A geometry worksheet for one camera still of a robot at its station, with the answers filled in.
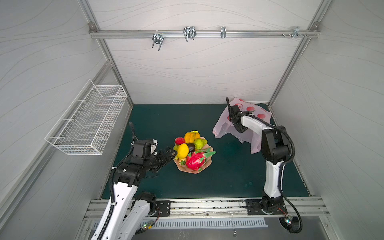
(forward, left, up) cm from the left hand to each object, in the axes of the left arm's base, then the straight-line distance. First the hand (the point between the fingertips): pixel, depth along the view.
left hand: (169, 157), depth 71 cm
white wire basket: (+10, +38, +12) cm, 41 cm away
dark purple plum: (+12, -10, -10) cm, 18 cm away
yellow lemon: (+8, -5, -7) cm, 12 cm away
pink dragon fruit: (+3, -12, -10) cm, 16 cm away
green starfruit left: (+10, -1, -9) cm, 14 cm away
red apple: (+15, -3, -8) cm, 17 cm away
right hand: (+30, -47, -10) cm, 57 cm away
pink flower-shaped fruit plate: (+4, -19, -15) cm, 25 cm away
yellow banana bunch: (+18, -9, -10) cm, 23 cm away
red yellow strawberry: (+3, -5, -12) cm, 14 cm away
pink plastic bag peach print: (+31, -32, -15) cm, 47 cm away
